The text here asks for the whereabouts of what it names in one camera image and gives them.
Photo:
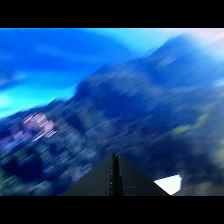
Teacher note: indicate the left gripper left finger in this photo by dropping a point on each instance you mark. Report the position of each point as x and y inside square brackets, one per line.
[96, 183]

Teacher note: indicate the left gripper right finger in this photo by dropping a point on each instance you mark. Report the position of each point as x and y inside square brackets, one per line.
[136, 183]

